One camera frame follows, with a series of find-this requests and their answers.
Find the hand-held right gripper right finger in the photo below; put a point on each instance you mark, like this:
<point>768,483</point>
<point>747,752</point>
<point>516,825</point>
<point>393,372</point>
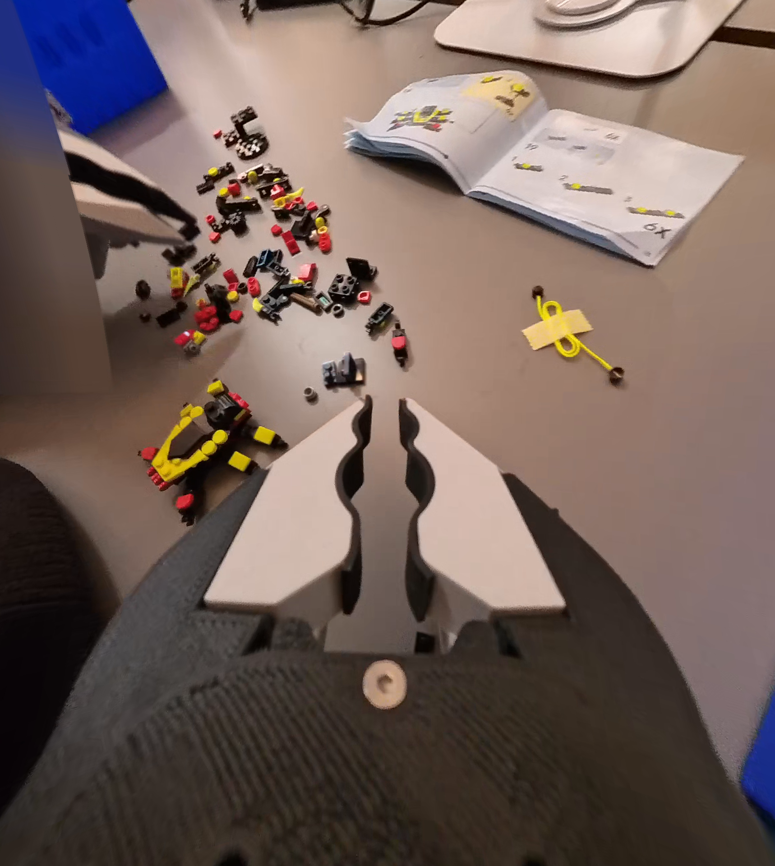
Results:
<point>489,541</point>

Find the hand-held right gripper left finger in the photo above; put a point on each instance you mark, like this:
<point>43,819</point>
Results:
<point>286,534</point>

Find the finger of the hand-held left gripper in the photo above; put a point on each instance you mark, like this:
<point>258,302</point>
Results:
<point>117,213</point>
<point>86,143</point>

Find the yellow black red lego model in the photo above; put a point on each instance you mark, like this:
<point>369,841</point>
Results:
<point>181,460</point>

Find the pile of lego pieces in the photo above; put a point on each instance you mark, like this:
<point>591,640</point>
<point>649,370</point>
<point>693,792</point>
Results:
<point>279,270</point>

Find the black round lego stand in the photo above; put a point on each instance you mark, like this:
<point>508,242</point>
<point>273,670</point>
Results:
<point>245,139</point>

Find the red black lego clip piece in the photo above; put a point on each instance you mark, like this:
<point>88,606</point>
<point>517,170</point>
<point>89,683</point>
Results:
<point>399,343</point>

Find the black lego hinge plate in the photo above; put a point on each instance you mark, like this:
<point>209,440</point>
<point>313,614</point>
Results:
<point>381,316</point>

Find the lego instruction booklet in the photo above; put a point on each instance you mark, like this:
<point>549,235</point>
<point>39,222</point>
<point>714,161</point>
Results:
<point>563,176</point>

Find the blue plastic bin white label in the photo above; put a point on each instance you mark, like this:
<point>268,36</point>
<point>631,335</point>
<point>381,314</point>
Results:
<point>123,67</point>

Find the yellow tape strip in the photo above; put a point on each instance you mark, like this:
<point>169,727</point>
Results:
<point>536,335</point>

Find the black power adapter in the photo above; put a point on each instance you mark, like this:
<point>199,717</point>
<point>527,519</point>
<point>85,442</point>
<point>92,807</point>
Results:
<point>299,3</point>

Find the black knit sweater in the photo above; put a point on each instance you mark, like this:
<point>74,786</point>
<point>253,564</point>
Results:
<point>15,575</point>

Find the silver monitor stand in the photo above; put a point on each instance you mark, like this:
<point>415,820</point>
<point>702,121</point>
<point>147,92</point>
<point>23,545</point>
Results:
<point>597,40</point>

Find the black lego bracket piece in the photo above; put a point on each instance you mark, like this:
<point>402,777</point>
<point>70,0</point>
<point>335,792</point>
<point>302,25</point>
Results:
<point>333,374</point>
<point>353,369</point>

